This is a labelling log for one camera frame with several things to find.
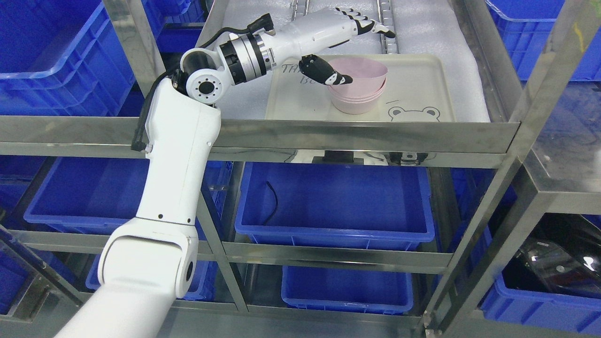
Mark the blue crate top right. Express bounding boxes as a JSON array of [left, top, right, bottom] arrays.
[[485, 0, 601, 82]]

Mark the cream tray with bear print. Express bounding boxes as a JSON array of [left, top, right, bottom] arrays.
[[265, 55, 456, 122]]

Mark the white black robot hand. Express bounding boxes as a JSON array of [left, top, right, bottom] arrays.
[[262, 7, 396, 86]]

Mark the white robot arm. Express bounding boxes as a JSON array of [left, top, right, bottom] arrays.
[[56, 32, 302, 338]]

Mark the black motorcycle helmet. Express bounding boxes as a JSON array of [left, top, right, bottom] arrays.
[[502, 213, 601, 299]]

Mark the blue crate holding helmet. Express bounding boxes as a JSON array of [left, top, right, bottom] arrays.
[[481, 270, 601, 336]]

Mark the stack of pink bowls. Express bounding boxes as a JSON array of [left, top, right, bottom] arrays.
[[328, 81, 386, 115]]

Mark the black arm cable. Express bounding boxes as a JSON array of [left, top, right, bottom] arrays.
[[131, 13, 274, 152]]

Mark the pink ikea bowl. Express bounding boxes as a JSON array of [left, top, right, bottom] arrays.
[[329, 56, 388, 98]]

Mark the steel shelf rack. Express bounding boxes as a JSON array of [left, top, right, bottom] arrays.
[[0, 0, 601, 338]]

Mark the blue crate left shelf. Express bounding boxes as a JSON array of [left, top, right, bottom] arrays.
[[23, 157, 234, 241]]

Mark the blue crate on lower shelf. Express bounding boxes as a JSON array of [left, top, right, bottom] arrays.
[[234, 162, 434, 251]]

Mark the blue crate top left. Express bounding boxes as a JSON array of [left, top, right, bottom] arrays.
[[0, 0, 135, 117]]

